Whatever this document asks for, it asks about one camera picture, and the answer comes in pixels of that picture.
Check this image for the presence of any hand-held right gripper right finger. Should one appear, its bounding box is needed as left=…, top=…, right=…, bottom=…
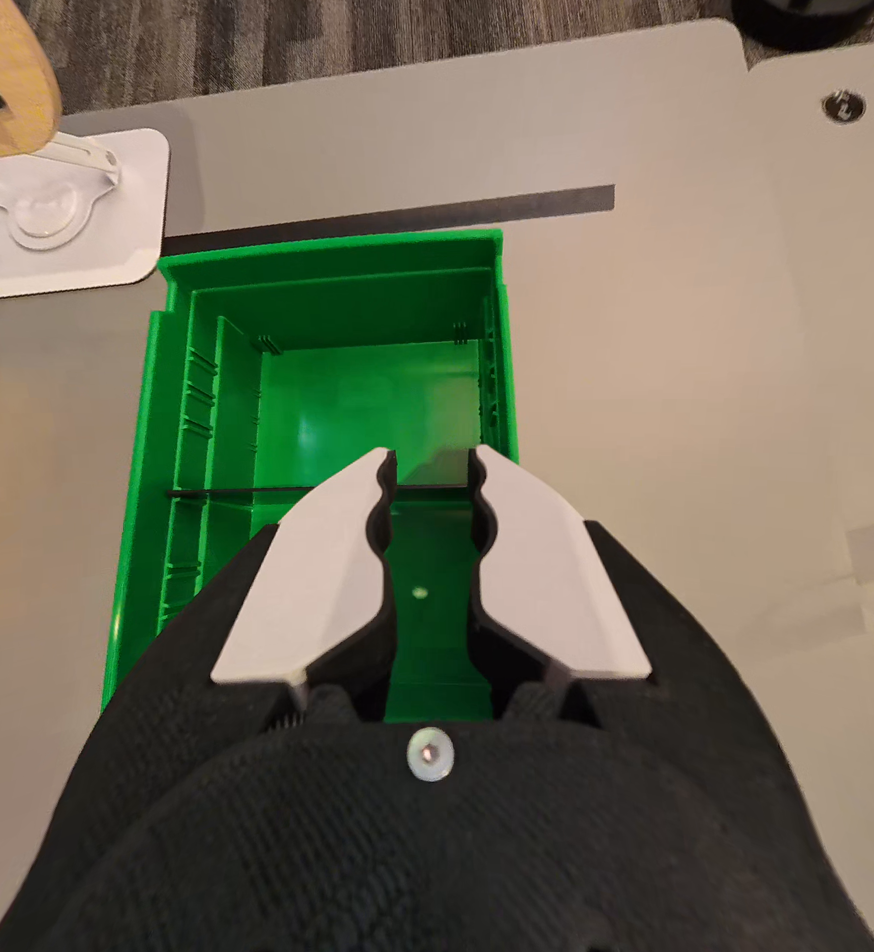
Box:
left=468, top=445, right=654, bottom=708

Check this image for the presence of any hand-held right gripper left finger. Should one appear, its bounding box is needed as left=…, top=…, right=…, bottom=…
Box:
left=210, top=448, right=398, bottom=711

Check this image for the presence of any green plastic bin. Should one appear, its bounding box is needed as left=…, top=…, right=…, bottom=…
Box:
left=101, top=229, right=520, bottom=724

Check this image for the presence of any white sign stand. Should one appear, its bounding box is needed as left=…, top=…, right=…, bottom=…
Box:
left=0, top=128, right=171, bottom=303

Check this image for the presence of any wooden sign board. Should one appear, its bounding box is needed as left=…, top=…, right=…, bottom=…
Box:
left=0, top=0, right=62, bottom=159

